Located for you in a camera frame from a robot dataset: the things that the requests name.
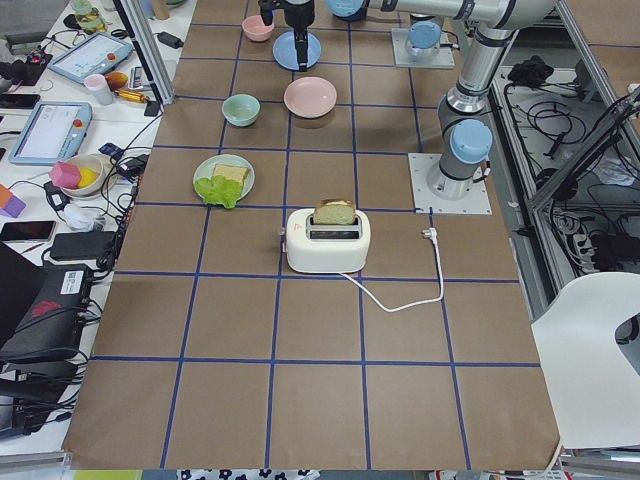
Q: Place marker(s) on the black power adapter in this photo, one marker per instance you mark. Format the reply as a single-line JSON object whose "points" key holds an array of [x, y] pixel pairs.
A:
{"points": [[170, 40]]}

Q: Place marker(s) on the black smartphone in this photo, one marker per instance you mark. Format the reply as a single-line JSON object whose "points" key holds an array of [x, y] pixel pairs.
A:
{"points": [[26, 231]]}

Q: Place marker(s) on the white toaster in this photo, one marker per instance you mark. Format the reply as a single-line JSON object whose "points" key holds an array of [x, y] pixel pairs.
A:
{"points": [[325, 249]]}

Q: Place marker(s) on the green plate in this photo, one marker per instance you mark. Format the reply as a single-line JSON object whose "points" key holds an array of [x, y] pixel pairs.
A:
{"points": [[205, 170]]}

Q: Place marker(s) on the aluminium frame post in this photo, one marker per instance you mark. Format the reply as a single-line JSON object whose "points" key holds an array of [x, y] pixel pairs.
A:
{"points": [[136, 25]]}

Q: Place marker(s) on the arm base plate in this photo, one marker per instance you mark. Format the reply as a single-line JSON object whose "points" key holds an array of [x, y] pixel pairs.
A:
{"points": [[435, 193], [437, 57]]}

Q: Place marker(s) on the blue plate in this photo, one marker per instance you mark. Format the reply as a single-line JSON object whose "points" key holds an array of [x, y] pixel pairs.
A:
{"points": [[285, 55]]}

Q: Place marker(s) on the near blue teach pendant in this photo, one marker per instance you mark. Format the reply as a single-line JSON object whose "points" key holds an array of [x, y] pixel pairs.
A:
{"points": [[54, 132]]}

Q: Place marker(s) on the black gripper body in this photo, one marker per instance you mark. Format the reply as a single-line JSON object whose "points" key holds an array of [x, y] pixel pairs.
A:
{"points": [[298, 14]]}

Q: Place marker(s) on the blue teach pendant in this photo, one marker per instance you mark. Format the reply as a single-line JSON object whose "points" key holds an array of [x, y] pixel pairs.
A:
{"points": [[99, 53], [54, 132]]}

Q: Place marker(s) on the far blue teach pendant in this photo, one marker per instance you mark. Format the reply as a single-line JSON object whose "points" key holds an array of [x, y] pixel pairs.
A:
{"points": [[99, 53]]}

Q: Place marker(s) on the bread slice in toaster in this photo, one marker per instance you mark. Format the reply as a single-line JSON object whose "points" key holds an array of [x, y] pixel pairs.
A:
{"points": [[334, 212]]}

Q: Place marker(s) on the beige bowl with toys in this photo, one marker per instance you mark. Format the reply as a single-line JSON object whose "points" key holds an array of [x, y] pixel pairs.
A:
{"points": [[80, 176]]}

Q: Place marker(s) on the white chair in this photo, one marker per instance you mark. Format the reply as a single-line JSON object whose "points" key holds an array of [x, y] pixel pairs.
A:
{"points": [[593, 388]]}

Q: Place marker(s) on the green bowl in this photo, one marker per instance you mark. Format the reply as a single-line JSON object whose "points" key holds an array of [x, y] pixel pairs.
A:
{"points": [[241, 110]]}

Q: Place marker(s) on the pink bowl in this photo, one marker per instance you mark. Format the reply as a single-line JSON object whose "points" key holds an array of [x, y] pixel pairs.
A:
{"points": [[255, 29]]}

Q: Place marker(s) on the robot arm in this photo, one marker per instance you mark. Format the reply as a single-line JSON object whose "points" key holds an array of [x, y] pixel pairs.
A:
{"points": [[467, 140], [422, 35]]}

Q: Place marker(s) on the pink cup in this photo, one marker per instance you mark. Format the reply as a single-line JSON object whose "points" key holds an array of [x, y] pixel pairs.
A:
{"points": [[98, 87]]}

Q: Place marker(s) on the pink plate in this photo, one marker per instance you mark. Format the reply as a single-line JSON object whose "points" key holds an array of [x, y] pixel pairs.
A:
{"points": [[310, 97]]}

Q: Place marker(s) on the green lettuce leaf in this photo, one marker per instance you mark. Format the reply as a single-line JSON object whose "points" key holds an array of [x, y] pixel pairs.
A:
{"points": [[214, 193]]}

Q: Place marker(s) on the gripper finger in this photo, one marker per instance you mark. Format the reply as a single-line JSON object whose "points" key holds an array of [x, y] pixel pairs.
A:
{"points": [[301, 46]]}

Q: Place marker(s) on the bread slice on plate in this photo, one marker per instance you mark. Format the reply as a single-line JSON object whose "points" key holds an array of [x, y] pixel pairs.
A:
{"points": [[230, 173]]}

